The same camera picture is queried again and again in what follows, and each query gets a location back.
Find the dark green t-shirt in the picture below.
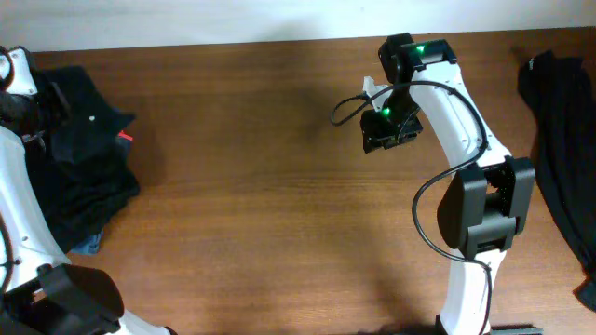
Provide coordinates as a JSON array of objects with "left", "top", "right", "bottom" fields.
[{"left": 34, "top": 66, "right": 135, "bottom": 164}]

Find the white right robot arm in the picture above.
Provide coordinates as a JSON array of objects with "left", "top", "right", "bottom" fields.
[{"left": 360, "top": 33, "right": 535, "bottom": 334}]

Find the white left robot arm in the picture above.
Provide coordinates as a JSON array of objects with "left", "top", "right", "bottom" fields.
[{"left": 1, "top": 79, "right": 169, "bottom": 334}]

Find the folded black garment stack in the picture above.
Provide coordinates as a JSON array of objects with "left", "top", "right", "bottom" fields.
[{"left": 25, "top": 137, "right": 141, "bottom": 253}]

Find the red garment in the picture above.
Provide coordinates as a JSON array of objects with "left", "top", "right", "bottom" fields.
[{"left": 117, "top": 131, "right": 134, "bottom": 141}]

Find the blue garment under stack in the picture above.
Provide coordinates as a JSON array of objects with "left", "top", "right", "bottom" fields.
[{"left": 70, "top": 230, "right": 104, "bottom": 256}]

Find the black garment at right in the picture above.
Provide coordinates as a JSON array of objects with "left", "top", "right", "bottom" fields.
[{"left": 518, "top": 50, "right": 595, "bottom": 311}]

